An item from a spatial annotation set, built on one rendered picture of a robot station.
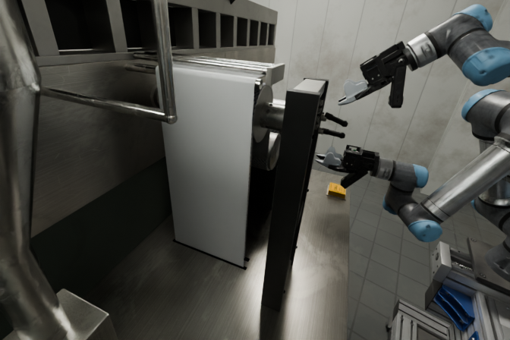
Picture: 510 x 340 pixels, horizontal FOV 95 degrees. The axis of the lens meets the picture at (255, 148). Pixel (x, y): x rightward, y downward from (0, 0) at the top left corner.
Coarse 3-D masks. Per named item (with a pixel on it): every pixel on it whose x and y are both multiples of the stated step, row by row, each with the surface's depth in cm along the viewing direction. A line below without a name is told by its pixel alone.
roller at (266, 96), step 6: (264, 90) 55; (270, 90) 59; (264, 96) 56; (270, 96) 60; (258, 102) 52; (264, 102) 57; (258, 108) 53; (258, 114) 54; (258, 120) 55; (258, 126) 56; (258, 132) 57; (264, 132) 62; (258, 138) 58
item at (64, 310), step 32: (0, 96) 15; (32, 96) 18; (0, 128) 16; (32, 128) 19; (0, 160) 17; (32, 160) 20; (0, 192) 18; (32, 192) 21; (0, 224) 19; (0, 256) 20; (32, 256) 23; (0, 288) 22; (32, 288) 24; (64, 288) 33; (32, 320) 25; (64, 320) 28; (96, 320) 30
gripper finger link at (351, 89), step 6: (348, 84) 67; (354, 84) 67; (360, 84) 66; (366, 84) 66; (348, 90) 67; (354, 90) 67; (360, 90) 67; (348, 96) 68; (342, 102) 69; (348, 102) 69
